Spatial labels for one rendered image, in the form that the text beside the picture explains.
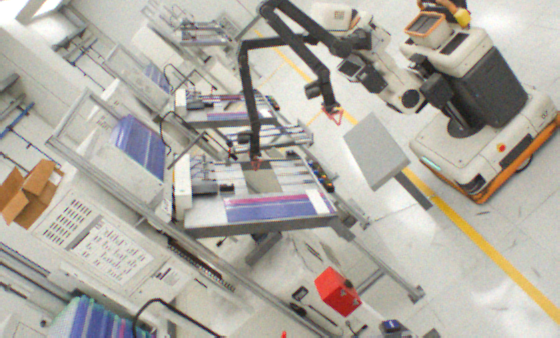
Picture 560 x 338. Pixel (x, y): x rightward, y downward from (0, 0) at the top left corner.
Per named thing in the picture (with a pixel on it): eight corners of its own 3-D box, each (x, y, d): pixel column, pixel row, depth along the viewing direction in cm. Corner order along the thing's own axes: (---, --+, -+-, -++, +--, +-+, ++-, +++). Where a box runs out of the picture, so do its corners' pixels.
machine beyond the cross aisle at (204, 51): (245, 46, 895) (172, -26, 819) (251, 54, 821) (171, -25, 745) (197, 95, 915) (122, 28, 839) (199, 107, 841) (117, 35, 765)
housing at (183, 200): (190, 175, 267) (189, 153, 261) (193, 219, 223) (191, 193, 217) (176, 176, 265) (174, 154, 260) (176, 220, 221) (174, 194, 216)
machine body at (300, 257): (337, 252, 311) (275, 201, 286) (376, 325, 248) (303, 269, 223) (269, 312, 321) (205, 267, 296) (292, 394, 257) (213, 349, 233)
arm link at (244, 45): (235, 39, 230) (232, 37, 239) (238, 66, 235) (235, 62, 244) (320, 30, 238) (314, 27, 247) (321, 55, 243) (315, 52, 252)
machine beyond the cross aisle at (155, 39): (256, 62, 764) (170, -23, 688) (265, 73, 690) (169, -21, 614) (200, 119, 784) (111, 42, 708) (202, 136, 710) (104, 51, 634)
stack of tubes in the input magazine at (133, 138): (165, 142, 254) (127, 111, 244) (163, 182, 208) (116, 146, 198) (151, 157, 256) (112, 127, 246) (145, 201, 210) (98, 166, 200)
